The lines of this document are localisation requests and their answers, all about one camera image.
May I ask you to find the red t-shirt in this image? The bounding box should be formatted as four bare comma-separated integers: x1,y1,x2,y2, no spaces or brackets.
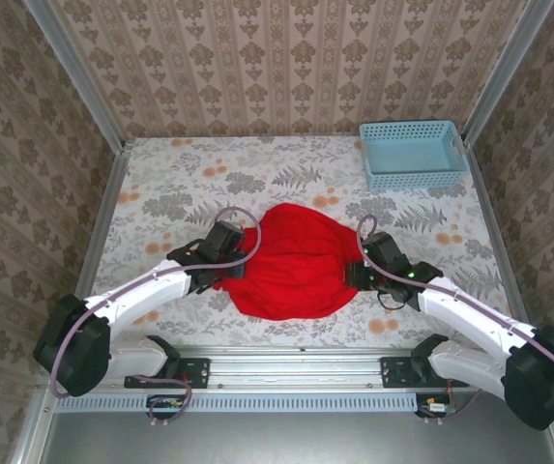
211,202,369,321

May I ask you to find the floral table cover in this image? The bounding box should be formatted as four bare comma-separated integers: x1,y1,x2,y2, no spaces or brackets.
77,135,522,349

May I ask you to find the light blue plastic basket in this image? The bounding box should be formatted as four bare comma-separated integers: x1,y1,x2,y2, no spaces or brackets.
358,120,470,192

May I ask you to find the small circuit board with connectors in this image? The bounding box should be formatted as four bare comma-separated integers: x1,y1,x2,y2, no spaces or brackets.
415,393,454,420
146,393,187,421

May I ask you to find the grey metal panel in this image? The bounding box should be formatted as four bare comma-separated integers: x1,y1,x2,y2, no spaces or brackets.
10,391,554,464

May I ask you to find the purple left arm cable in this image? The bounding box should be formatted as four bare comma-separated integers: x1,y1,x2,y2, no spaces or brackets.
49,206,263,427

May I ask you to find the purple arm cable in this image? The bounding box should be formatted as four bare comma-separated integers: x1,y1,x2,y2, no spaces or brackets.
356,215,554,426
49,206,263,427

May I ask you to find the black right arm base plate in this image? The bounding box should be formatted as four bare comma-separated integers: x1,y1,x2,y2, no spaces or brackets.
380,356,471,389

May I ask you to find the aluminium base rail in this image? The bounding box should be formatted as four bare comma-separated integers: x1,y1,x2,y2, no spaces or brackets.
39,346,554,391

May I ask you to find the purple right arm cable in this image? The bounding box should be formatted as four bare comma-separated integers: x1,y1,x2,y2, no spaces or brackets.
356,215,554,426

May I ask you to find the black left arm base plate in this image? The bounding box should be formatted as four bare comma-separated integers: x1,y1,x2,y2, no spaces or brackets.
124,357,210,390

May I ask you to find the aluminium table side rail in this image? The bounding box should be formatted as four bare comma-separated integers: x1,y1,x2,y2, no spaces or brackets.
464,144,539,352
58,139,135,354

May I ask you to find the grey slotted cable duct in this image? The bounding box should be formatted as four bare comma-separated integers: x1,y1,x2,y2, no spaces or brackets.
56,391,418,413

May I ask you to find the aluminium frame post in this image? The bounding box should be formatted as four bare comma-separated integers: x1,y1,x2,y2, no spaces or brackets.
22,0,128,151
462,0,554,146

